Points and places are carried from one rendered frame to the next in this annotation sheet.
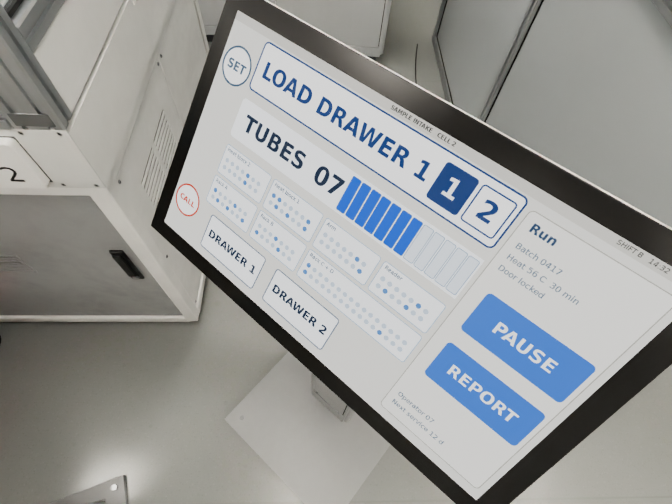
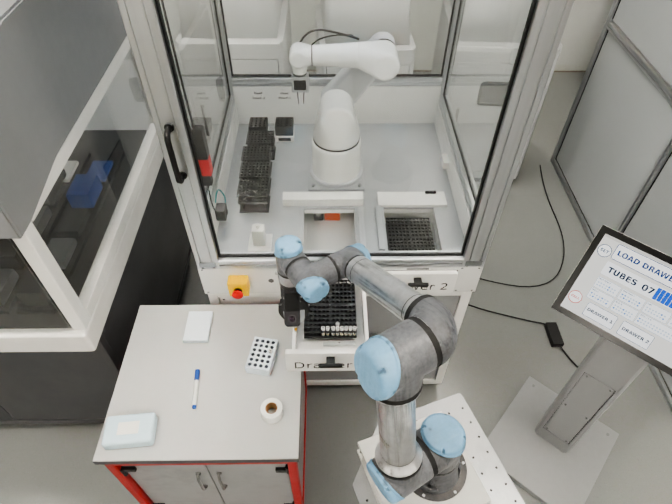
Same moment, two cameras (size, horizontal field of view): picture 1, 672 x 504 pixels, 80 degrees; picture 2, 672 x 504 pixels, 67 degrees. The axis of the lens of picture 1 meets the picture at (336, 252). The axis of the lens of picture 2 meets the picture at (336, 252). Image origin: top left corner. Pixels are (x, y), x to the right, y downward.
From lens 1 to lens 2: 1.47 m
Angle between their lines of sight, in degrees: 12
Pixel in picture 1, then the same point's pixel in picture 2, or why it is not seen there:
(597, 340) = not seen: outside the picture
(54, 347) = (339, 404)
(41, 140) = (468, 271)
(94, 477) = not seen: hidden behind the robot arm
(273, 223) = (622, 304)
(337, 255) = (653, 314)
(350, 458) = (576, 477)
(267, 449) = (515, 471)
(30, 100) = (479, 256)
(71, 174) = (465, 285)
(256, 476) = not seen: hidden behind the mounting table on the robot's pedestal
